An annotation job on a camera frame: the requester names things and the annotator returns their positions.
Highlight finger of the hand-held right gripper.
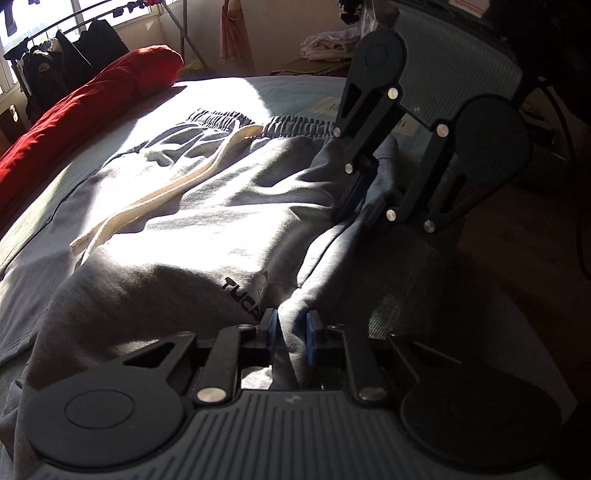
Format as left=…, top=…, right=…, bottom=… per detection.
left=331, top=78, right=402, bottom=222
left=382, top=121, right=483, bottom=235

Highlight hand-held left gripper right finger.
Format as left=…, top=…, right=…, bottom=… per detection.
left=305, top=309, right=463, bottom=410

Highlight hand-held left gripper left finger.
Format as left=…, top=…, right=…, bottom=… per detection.
left=112, top=307, right=281, bottom=408

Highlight grey sweatpants with cream drawstring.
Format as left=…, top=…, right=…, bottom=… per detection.
left=14, top=108, right=407, bottom=462

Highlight blue-grey garment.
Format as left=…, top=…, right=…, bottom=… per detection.
left=0, top=143, right=153, bottom=370

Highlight pink and white clothes pile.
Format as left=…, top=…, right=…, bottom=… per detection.
left=301, top=30, right=366, bottom=62

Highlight metal clothes rack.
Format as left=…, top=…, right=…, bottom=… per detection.
left=2, top=0, right=208, bottom=77

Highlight dark star print cloth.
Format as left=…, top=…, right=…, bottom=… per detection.
left=338, top=0, right=370, bottom=26

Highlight orange curtain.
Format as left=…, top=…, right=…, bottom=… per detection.
left=220, top=0, right=256, bottom=63

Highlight red duvet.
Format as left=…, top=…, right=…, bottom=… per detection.
left=0, top=46, right=185, bottom=217

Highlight row of hanging socks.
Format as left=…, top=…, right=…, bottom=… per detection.
left=113, top=0, right=160, bottom=14

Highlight black jacket with round patch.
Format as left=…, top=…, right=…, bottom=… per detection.
left=21, top=44, right=70, bottom=116

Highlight window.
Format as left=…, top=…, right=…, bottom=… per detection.
left=0, top=0, right=167, bottom=93

